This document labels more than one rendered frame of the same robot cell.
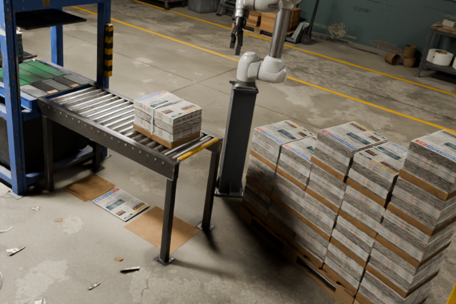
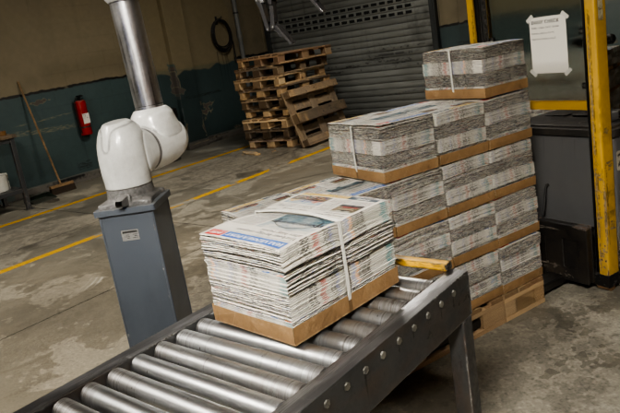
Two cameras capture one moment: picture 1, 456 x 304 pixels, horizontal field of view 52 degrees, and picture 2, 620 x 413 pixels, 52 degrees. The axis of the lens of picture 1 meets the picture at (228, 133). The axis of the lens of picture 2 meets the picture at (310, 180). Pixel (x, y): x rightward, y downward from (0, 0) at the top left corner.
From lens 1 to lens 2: 3.29 m
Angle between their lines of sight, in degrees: 74
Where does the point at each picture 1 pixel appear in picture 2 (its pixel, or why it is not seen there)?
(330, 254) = not seen: hidden behind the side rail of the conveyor
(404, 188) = (495, 109)
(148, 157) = (428, 321)
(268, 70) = (171, 132)
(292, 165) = not seen: hidden behind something
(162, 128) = (370, 251)
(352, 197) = (452, 177)
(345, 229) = (462, 229)
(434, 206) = (523, 101)
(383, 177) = (474, 114)
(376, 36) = not seen: outside the picture
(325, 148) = (398, 145)
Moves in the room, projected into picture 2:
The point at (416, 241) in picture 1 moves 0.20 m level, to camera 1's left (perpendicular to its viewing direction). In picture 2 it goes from (523, 156) to (531, 165)
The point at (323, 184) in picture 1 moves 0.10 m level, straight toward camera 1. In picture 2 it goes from (414, 199) to (438, 198)
